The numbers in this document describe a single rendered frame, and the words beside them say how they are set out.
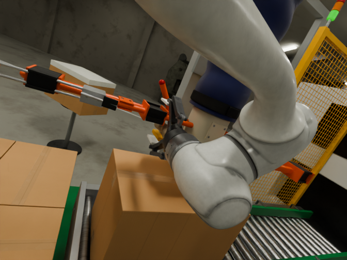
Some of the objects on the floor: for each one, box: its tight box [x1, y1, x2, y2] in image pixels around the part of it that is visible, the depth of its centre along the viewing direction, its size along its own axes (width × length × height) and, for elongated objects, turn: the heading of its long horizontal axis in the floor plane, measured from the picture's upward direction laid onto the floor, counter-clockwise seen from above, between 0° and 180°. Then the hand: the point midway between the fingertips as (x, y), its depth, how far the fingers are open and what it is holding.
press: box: [158, 54, 190, 105], centre depth 853 cm, size 125×107×238 cm
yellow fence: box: [249, 26, 347, 206], centre depth 184 cm, size 117×10×210 cm, turn 58°
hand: (158, 119), depth 63 cm, fingers open, 13 cm apart
